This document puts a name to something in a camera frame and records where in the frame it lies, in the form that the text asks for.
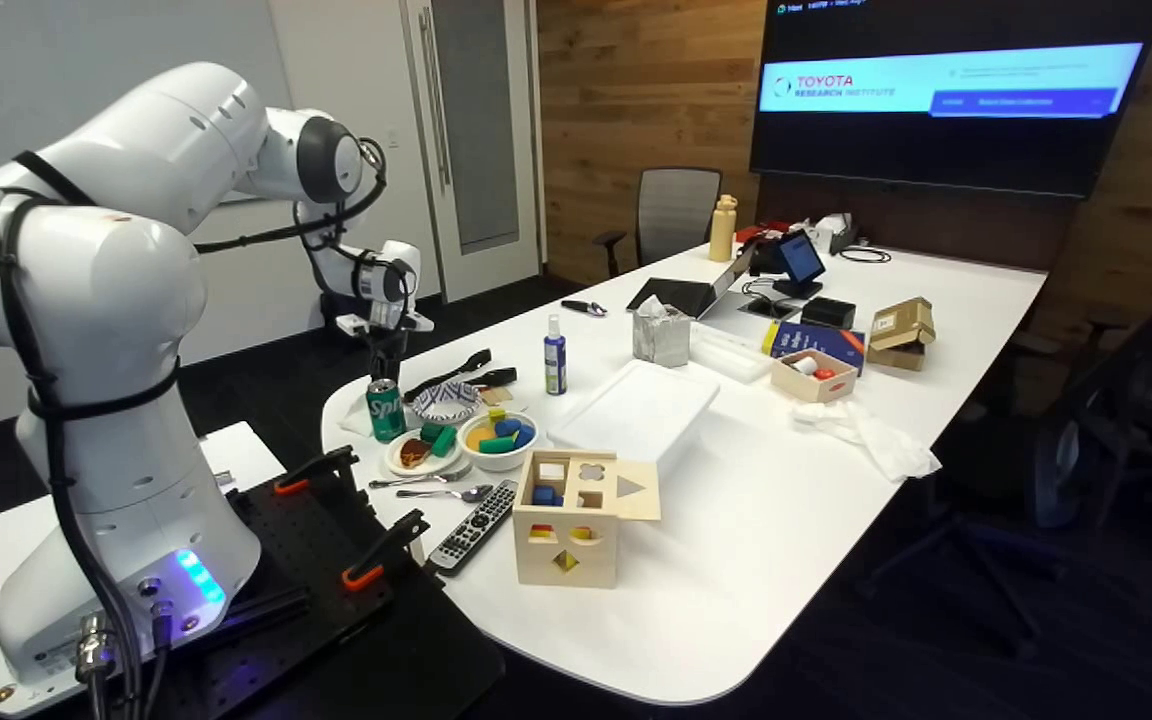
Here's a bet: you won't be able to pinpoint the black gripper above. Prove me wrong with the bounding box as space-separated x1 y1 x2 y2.
361 318 416 398

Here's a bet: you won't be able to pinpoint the plain white bowl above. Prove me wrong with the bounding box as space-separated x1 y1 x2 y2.
457 403 542 480

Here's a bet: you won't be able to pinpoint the green soda can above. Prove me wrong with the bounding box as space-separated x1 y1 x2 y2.
361 375 410 445

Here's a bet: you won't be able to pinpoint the black orange kitchen tongs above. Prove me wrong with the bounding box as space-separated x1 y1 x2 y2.
398 344 525 403

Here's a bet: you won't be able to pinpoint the large green toy block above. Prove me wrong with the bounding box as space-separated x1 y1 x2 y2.
416 416 458 459

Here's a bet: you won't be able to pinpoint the small white plate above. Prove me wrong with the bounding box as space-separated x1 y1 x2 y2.
381 423 471 484

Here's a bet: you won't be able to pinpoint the yellow toy block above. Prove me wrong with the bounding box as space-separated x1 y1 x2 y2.
458 416 498 459

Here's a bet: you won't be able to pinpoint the black orange-tipped clamp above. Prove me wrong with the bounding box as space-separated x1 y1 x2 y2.
336 505 434 601
230 445 361 505

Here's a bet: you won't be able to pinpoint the silver spoon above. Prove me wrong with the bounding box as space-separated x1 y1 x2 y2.
392 480 498 509

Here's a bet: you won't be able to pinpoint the blue toy block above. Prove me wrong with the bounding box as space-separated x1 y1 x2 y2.
492 411 540 454

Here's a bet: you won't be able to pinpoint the small blue-capped spray bottle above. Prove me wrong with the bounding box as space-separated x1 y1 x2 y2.
540 310 572 400

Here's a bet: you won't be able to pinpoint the black remote control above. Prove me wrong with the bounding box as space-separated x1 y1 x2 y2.
423 480 525 581

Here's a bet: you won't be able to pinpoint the wooden shape sorter box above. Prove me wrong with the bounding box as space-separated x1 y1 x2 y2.
506 450 669 593

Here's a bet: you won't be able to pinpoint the white rectangular tray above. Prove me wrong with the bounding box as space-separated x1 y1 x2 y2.
548 355 722 471

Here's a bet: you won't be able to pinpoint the white door glass panel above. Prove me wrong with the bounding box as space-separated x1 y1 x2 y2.
398 0 548 310

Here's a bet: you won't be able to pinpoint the grey tissue box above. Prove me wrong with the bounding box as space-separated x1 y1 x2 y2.
628 295 695 373

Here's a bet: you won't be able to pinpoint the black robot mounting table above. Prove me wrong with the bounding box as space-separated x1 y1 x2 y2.
130 450 506 720

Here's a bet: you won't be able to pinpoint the black laptop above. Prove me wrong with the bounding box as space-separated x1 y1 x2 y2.
623 242 756 324

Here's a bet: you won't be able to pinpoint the grey office chair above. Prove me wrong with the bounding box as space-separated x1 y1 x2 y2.
600 166 729 280

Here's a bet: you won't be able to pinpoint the yellow water bottle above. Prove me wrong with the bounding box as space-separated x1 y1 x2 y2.
705 188 744 269

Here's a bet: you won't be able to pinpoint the black pouch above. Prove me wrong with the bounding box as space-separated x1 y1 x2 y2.
732 225 794 280

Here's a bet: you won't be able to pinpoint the wooden tray with pieces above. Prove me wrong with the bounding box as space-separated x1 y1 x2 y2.
769 344 860 410

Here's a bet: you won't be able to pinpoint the small tablet on stand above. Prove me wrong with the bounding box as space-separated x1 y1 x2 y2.
769 225 831 305

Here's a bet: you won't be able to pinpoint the blue cardboard box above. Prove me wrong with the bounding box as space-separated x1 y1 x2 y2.
769 318 873 382

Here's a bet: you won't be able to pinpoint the small black box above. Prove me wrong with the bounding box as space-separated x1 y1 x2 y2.
800 293 860 336

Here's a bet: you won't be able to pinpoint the small white device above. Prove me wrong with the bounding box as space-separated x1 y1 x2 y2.
802 208 860 259

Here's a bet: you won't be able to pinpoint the clear plastic bag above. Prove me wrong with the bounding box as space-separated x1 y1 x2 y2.
784 392 944 484

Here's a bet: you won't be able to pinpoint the open wooden box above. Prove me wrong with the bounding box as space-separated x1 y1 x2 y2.
863 293 941 375

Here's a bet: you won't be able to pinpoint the black office chair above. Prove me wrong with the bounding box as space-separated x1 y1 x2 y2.
1025 233 1152 581

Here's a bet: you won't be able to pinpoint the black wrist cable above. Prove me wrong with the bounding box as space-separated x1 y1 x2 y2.
191 130 396 259

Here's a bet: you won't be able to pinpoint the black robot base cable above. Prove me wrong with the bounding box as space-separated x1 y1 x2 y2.
0 147 186 720

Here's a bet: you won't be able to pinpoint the wall television screen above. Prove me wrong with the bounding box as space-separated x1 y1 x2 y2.
748 0 1152 203

